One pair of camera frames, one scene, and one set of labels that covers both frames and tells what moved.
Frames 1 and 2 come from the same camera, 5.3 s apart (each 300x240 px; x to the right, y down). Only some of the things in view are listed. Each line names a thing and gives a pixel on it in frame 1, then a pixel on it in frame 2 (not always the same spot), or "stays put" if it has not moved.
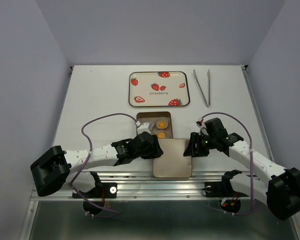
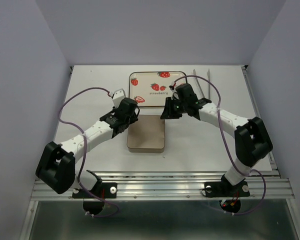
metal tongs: x=205 y=98 stays put
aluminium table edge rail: x=247 y=72 stays put
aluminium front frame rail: x=142 y=186 stays put
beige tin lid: x=173 y=164 → x=148 y=132
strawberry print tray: x=158 y=89 stays put
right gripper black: x=193 y=151 → x=167 y=113
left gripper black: x=155 y=150 → x=133 y=118
